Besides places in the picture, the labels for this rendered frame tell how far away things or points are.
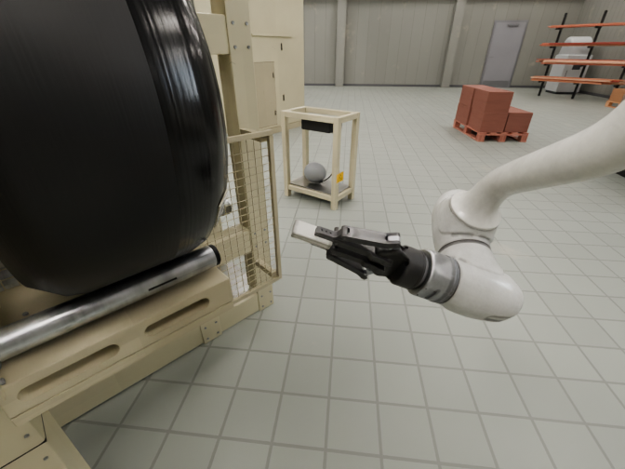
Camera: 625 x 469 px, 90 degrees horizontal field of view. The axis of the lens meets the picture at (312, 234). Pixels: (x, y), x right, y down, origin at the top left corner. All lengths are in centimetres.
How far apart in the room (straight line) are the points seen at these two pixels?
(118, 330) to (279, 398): 98
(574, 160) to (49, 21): 56
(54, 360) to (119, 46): 44
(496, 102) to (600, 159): 535
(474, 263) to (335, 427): 97
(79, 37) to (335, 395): 138
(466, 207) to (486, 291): 16
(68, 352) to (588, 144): 74
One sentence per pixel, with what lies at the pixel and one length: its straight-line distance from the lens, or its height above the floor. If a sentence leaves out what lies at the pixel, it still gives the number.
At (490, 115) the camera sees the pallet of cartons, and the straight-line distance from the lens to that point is 582.
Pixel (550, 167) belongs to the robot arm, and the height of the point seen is 112.
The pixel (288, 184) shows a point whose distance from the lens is 312.
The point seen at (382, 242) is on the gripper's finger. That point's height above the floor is 99.
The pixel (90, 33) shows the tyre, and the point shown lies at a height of 127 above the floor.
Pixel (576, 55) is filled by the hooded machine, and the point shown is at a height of 111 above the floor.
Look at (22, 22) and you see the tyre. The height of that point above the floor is 127.
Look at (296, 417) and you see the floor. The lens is 144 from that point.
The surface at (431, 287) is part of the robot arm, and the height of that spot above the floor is 91.
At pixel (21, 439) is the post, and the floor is 66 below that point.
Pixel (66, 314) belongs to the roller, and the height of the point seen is 92.
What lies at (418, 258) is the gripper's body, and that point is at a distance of 57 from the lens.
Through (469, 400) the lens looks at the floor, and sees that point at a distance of 161.
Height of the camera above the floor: 125
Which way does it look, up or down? 30 degrees down
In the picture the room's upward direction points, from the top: straight up
